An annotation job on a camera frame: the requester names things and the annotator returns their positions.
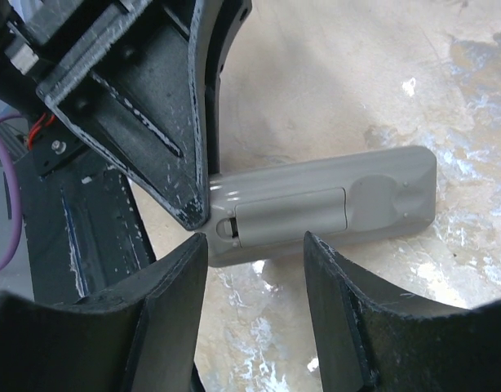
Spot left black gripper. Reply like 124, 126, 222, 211
0, 1, 149, 114

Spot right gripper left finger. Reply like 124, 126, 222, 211
0, 234, 208, 391

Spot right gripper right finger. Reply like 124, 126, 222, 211
304, 233, 501, 391

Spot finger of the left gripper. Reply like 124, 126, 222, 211
201, 0, 251, 176
38, 1, 208, 231

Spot white grey remote control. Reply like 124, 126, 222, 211
200, 145, 437, 268

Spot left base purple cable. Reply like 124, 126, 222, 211
0, 114, 21, 274

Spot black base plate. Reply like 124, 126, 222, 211
16, 150, 156, 304

